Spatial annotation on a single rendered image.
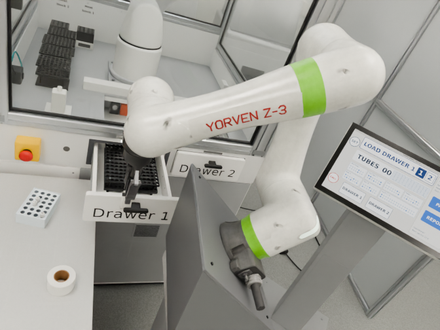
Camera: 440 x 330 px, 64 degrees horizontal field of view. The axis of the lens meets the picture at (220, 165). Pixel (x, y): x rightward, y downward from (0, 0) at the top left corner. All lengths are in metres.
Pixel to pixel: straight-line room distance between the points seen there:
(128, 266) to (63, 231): 0.69
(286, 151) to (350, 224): 0.71
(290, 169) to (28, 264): 0.77
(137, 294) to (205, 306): 1.14
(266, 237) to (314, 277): 0.93
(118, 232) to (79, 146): 0.48
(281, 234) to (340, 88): 0.40
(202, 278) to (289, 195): 0.32
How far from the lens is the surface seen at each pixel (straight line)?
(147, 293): 2.02
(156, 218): 1.17
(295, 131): 0.95
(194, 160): 1.37
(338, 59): 0.73
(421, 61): 2.55
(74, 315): 1.05
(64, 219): 1.24
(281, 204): 0.93
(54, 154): 1.35
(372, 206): 1.46
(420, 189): 1.53
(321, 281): 1.83
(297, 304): 1.98
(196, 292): 0.84
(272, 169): 1.01
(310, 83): 0.70
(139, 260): 1.80
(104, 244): 1.69
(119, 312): 1.94
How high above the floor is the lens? 1.67
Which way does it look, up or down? 33 degrees down
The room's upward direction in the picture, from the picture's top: 22 degrees clockwise
